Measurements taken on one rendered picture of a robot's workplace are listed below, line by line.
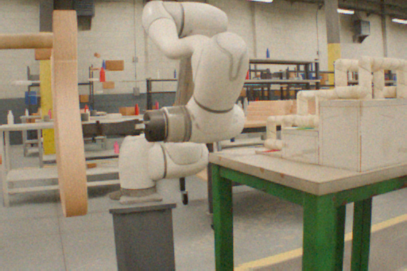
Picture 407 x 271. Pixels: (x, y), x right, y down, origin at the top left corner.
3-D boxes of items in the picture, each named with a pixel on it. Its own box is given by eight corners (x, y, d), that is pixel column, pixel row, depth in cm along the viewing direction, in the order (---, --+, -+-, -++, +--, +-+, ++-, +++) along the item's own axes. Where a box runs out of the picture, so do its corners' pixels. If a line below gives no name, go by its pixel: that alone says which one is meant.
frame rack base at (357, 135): (362, 172, 84) (362, 100, 83) (317, 165, 97) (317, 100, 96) (420, 158, 97) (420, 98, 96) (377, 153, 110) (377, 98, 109)
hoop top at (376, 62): (365, 67, 85) (364, 54, 85) (355, 68, 88) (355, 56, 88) (410, 70, 95) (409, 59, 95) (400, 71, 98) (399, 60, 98)
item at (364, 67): (366, 99, 86) (365, 61, 86) (356, 100, 89) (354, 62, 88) (374, 99, 88) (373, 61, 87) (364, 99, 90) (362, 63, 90)
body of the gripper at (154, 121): (168, 141, 86) (129, 144, 82) (158, 141, 93) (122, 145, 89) (165, 108, 86) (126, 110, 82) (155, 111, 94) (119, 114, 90)
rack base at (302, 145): (319, 165, 97) (319, 130, 97) (281, 158, 111) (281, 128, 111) (379, 153, 110) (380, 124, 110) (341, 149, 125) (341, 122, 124)
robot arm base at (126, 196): (108, 195, 164) (107, 183, 163) (156, 191, 170) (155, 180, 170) (110, 205, 146) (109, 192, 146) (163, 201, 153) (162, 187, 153)
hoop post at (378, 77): (380, 98, 101) (379, 66, 101) (371, 98, 104) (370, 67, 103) (386, 98, 103) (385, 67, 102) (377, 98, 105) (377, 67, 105)
